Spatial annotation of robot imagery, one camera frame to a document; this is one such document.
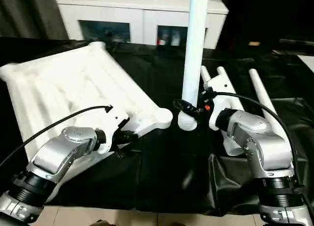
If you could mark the white plastic table leg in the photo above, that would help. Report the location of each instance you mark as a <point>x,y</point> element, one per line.
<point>205,74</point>
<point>263,93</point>
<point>228,83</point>
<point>193,52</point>

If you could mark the white plastic table top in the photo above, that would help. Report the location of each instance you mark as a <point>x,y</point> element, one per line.
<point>73,88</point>

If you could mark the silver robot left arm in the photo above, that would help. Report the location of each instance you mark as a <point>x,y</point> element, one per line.
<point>61,157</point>

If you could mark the black work mat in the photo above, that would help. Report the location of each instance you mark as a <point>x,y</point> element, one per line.
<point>159,162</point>

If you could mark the small yellow object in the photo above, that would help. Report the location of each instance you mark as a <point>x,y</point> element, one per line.
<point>254,42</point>

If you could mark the white flat panel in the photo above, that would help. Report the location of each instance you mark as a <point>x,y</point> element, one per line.
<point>306,63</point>

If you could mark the white glass-door cabinet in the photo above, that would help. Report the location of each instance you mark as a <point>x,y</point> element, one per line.
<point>122,12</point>

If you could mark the grey pleated curtain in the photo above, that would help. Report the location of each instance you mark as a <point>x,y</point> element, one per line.
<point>24,12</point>

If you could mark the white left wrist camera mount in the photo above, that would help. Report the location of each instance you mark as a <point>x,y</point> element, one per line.
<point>115,118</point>

